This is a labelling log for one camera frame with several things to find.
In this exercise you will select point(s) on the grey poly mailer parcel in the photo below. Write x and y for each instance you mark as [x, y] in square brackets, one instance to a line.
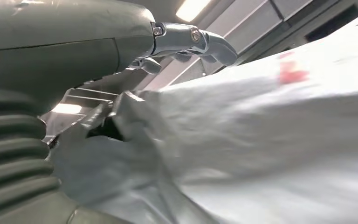
[244, 139]

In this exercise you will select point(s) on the white ceiling light panel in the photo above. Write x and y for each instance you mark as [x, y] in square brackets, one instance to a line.
[66, 108]
[191, 9]

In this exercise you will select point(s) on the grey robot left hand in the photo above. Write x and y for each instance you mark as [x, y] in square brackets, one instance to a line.
[58, 46]

